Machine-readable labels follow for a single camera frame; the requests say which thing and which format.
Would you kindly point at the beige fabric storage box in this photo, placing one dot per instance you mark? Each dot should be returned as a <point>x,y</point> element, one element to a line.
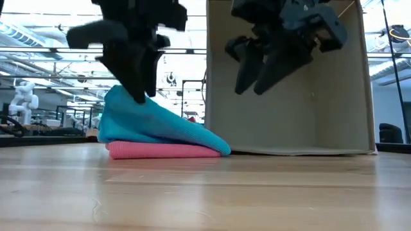
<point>337,112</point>

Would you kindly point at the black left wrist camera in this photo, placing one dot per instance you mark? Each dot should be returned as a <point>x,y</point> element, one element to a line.
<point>163,41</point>

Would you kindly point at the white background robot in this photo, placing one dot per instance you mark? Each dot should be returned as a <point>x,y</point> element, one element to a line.
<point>24,99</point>

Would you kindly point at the black office chair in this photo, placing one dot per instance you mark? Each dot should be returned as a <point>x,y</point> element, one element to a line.
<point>390,134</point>

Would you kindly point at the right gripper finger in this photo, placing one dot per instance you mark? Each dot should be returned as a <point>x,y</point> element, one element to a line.
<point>282,64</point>
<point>250,67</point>

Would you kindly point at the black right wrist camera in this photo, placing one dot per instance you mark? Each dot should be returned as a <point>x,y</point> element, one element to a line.
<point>232,48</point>

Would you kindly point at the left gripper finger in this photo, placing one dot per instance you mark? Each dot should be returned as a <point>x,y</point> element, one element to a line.
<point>150,70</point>
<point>125,67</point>

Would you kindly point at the teal towel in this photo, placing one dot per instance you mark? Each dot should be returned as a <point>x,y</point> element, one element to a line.
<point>154,122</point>

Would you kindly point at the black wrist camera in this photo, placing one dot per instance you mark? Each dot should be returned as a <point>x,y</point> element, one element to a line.
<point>232,48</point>
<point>163,41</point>

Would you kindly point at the black aluminium table frame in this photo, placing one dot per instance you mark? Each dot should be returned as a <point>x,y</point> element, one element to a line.
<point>48,140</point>

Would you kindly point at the pink towel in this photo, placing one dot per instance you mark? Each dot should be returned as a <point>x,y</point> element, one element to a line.
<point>160,150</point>

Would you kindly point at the round black ceiling fixture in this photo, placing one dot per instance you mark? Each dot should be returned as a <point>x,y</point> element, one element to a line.
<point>399,33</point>

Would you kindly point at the thin black slanted rod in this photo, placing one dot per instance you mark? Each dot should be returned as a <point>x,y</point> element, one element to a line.
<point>395,70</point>

